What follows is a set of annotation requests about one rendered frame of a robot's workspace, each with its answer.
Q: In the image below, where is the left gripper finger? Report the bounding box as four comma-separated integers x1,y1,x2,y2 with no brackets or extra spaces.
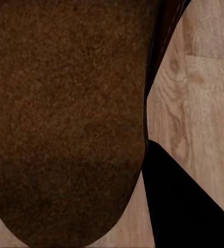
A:
142,140,224,248

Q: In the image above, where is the sandal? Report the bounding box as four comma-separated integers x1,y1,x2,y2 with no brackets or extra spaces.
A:
0,0,191,248

